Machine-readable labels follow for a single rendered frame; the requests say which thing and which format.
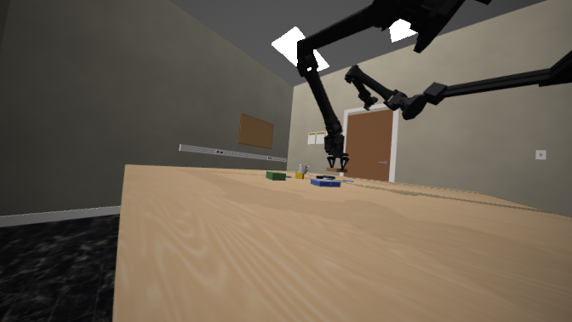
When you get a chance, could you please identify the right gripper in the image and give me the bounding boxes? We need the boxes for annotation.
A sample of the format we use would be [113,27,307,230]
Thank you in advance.
[363,96,379,111]

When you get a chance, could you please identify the blue and white cardboard box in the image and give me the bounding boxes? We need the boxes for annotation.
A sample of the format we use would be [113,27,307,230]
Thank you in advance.
[311,179,340,187]

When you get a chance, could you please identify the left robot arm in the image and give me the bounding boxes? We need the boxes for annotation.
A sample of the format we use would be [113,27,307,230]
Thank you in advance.
[296,0,447,153]

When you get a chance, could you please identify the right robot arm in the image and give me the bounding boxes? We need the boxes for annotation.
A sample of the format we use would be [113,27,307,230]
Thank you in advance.
[345,65,415,111]

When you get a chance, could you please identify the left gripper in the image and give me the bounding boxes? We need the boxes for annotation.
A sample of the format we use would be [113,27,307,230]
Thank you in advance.
[327,152,349,170]

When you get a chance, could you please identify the green rectangular box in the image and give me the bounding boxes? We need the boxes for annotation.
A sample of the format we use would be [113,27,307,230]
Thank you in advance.
[266,171,286,181]

